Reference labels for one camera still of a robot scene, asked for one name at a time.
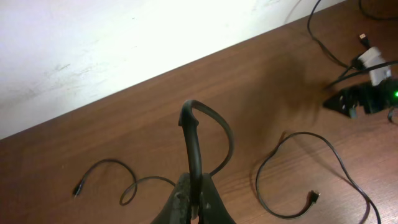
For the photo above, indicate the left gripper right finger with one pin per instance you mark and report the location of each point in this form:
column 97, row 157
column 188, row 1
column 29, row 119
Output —
column 212, row 209

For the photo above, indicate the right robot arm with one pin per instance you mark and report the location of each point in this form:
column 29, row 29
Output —
column 372, row 98

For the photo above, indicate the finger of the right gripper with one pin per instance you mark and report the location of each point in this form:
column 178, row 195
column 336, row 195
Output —
column 343, row 102

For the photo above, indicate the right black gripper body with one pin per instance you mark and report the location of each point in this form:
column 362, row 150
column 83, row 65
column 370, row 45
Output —
column 374, row 99

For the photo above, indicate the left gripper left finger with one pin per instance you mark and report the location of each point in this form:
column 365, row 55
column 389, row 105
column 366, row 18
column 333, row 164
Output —
column 177, row 209

